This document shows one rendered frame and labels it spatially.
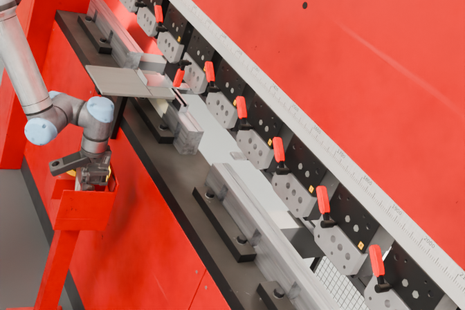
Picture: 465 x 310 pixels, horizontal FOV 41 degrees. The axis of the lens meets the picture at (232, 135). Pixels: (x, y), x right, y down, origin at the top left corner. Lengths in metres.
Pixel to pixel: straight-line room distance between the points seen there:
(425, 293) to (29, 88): 1.05
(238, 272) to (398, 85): 0.67
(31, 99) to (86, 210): 0.43
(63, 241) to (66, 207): 0.21
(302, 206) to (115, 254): 0.89
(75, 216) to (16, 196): 1.23
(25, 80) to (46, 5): 1.26
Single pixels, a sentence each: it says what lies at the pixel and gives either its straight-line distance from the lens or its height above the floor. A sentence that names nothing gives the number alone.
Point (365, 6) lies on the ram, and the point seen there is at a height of 1.62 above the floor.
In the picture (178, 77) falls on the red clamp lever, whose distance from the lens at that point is 2.01.
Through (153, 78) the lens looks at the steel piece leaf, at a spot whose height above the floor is 1.00.
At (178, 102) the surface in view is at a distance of 2.13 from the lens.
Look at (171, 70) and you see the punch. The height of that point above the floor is 1.05.
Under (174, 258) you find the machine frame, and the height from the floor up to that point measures 0.73.
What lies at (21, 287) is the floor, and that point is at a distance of 2.72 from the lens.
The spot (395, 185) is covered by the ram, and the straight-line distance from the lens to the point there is 1.35.
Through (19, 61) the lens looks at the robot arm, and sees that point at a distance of 1.66.
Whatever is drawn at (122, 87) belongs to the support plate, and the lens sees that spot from 2.09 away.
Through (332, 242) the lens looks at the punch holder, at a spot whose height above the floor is 1.14.
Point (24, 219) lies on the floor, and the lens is 3.03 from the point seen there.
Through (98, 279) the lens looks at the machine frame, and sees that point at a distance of 2.40.
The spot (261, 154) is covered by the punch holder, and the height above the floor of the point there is 1.14.
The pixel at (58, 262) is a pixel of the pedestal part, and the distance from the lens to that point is 2.16.
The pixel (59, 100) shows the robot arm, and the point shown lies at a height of 1.06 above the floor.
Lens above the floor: 1.91
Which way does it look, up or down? 27 degrees down
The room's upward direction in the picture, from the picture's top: 22 degrees clockwise
